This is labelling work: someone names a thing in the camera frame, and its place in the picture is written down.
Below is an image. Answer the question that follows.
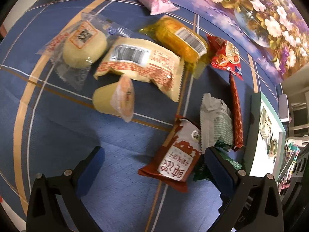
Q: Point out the floral painting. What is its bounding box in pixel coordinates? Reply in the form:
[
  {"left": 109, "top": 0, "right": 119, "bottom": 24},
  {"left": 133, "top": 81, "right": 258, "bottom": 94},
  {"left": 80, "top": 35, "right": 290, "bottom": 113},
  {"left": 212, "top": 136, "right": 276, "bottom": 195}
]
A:
[{"left": 143, "top": 0, "right": 309, "bottom": 84}]

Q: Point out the teal framed picture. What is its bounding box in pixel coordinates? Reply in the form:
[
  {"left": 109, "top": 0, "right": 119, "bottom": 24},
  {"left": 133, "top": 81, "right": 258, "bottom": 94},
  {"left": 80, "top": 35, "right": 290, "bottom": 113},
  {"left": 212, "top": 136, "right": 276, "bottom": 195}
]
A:
[{"left": 249, "top": 92, "right": 290, "bottom": 182}]

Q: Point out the blue plaid tablecloth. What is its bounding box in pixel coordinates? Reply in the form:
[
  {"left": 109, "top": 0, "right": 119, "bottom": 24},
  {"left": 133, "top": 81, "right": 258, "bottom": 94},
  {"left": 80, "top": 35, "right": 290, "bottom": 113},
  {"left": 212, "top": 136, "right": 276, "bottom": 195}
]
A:
[{"left": 0, "top": 0, "right": 283, "bottom": 232}]

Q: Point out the white and green snack packet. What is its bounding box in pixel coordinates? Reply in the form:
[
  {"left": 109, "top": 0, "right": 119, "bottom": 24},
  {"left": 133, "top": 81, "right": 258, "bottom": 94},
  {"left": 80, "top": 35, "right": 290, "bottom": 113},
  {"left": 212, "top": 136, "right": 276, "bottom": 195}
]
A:
[{"left": 200, "top": 93, "right": 234, "bottom": 153}]

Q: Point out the round bun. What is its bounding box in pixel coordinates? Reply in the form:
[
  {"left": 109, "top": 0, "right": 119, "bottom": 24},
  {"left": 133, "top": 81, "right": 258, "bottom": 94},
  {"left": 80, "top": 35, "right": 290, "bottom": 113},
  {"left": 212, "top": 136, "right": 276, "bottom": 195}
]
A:
[{"left": 36, "top": 12, "right": 133, "bottom": 92}]

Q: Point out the pink snack packet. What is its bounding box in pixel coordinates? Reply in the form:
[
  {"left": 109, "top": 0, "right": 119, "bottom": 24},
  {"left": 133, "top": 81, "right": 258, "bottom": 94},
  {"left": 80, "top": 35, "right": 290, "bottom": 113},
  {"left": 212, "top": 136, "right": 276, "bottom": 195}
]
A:
[{"left": 130, "top": 0, "right": 180, "bottom": 15}]

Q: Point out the long red stick packet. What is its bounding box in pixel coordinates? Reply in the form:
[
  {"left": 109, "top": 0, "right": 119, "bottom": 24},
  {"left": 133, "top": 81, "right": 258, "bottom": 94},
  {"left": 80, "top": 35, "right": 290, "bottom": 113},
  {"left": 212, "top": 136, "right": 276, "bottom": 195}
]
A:
[{"left": 228, "top": 72, "right": 244, "bottom": 152}]

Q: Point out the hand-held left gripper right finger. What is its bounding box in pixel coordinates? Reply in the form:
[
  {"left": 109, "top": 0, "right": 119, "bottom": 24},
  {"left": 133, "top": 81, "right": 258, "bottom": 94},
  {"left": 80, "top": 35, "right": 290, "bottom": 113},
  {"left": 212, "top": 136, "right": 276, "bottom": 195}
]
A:
[{"left": 204, "top": 146, "right": 284, "bottom": 232}]

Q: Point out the cream brick-print snack packet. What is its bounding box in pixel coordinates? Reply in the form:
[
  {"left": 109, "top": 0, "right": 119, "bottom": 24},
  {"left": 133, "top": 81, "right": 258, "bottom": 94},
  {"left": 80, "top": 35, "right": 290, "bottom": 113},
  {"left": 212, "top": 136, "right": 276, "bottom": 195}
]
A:
[{"left": 94, "top": 37, "right": 185, "bottom": 102}]

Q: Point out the red-white chinese text packet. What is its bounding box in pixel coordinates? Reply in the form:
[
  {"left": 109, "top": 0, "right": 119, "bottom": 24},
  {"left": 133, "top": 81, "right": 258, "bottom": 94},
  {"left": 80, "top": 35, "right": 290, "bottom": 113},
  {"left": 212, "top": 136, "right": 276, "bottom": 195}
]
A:
[{"left": 138, "top": 115, "right": 203, "bottom": 194}]

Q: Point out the small white box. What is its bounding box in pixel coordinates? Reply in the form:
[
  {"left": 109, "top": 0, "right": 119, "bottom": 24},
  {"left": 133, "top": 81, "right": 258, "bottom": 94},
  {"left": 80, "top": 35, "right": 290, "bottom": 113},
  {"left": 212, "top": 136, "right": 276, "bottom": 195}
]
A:
[{"left": 279, "top": 94, "right": 290, "bottom": 122}]

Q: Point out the red snack packet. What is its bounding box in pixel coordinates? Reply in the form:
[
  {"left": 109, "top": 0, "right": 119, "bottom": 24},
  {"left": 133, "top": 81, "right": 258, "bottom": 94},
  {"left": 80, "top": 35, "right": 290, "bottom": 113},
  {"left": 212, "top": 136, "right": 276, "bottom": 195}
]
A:
[{"left": 206, "top": 35, "right": 244, "bottom": 81}]

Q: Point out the yellow cake packet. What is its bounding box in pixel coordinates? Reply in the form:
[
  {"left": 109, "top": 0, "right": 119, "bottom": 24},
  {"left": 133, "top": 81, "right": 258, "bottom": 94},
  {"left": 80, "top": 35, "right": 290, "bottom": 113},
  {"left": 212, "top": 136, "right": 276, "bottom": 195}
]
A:
[{"left": 138, "top": 15, "right": 210, "bottom": 79}]

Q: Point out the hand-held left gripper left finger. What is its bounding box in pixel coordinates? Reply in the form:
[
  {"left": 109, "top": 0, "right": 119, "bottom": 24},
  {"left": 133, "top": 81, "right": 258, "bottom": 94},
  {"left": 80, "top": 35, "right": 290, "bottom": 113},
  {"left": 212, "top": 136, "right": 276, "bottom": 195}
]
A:
[{"left": 26, "top": 146, "right": 106, "bottom": 232}]

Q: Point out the small cake in clear wrapper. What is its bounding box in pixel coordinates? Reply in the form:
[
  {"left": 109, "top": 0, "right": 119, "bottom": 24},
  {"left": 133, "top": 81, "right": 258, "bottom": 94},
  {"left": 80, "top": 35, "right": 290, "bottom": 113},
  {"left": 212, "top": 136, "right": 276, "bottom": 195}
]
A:
[{"left": 92, "top": 75, "right": 135, "bottom": 123}]

